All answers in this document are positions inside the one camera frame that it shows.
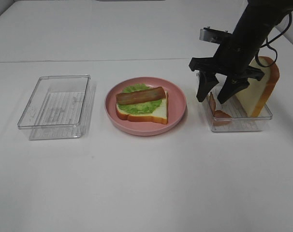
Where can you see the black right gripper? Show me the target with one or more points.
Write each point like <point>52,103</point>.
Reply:
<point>232,58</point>

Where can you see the pink bacon strip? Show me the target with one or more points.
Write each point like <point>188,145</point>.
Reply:
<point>220,117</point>

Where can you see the bread slice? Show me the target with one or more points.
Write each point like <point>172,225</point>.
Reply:
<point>160,115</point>
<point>255,96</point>

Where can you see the brown bacon strip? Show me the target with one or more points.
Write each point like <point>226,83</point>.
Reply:
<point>141,96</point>

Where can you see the green lettuce leaf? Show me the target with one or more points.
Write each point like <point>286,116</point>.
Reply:
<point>139,108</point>

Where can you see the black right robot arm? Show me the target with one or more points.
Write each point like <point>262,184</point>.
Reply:
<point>259,18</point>

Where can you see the right clear plastic tray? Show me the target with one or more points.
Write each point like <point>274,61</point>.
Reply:
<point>240,122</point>

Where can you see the clear plastic tray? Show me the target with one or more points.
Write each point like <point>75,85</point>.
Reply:
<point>240,122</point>
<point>60,107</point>

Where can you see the pink round plate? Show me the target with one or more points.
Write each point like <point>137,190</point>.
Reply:
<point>176,107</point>

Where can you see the left clear plastic tray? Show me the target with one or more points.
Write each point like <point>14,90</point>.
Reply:
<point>60,107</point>

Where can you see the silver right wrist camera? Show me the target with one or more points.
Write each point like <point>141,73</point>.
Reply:
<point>210,35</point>

